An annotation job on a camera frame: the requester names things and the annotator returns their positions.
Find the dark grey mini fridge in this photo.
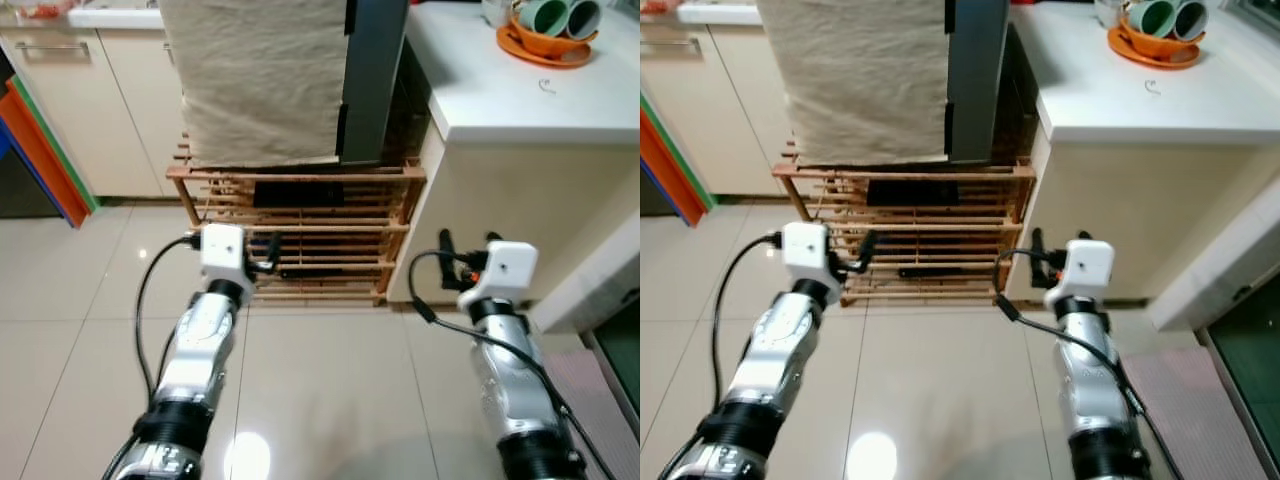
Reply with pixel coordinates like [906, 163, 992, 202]
[338, 0, 411, 167]
[943, 0, 1013, 166]

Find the black box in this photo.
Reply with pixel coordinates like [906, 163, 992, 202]
[253, 180, 347, 209]
[866, 180, 954, 208]

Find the wooden slatted rack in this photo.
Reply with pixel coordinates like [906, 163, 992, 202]
[772, 140, 1037, 307]
[166, 133, 428, 307]

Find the white stone ledge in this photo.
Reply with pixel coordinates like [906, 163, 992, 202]
[528, 213, 641, 334]
[1148, 200, 1280, 333]

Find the white kitchen counter unit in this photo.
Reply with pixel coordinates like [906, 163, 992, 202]
[385, 0, 641, 306]
[1003, 0, 1280, 301]

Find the beige cloth cover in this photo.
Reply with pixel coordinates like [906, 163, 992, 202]
[158, 0, 353, 168]
[755, 0, 951, 168]

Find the dark glass door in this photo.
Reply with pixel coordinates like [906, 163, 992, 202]
[1203, 298, 1280, 446]
[598, 290, 641, 413]

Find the orange plate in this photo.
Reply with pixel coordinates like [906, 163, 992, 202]
[496, 18, 599, 69]
[1107, 20, 1207, 70]

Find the orange green blue board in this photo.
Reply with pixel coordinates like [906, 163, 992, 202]
[0, 78, 99, 230]
[640, 95, 717, 227]

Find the grey floor mat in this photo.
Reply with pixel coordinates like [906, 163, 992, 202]
[1120, 345, 1271, 480]
[545, 345, 641, 480]

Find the beige kitchen cabinet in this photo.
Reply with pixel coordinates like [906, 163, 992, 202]
[0, 5, 193, 199]

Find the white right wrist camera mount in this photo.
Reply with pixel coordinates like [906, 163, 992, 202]
[457, 240, 539, 313]
[1043, 238, 1116, 306]

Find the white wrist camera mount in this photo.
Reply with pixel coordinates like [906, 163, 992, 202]
[200, 224, 247, 293]
[1043, 238, 1116, 306]
[457, 240, 539, 313]
[782, 222, 833, 291]

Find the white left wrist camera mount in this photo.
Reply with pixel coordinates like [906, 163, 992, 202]
[782, 222, 833, 291]
[200, 224, 247, 293]

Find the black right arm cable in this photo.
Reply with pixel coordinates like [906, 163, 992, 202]
[995, 248, 1186, 480]
[407, 248, 619, 480]

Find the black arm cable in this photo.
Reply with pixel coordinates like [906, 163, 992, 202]
[711, 231, 786, 401]
[133, 233, 205, 401]
[407, 248, 619, 480]
[995, 248, 1186, 480]

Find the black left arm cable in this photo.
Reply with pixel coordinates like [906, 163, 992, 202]
[711, 231, 786, 401]
[133, 233, 205, 401]

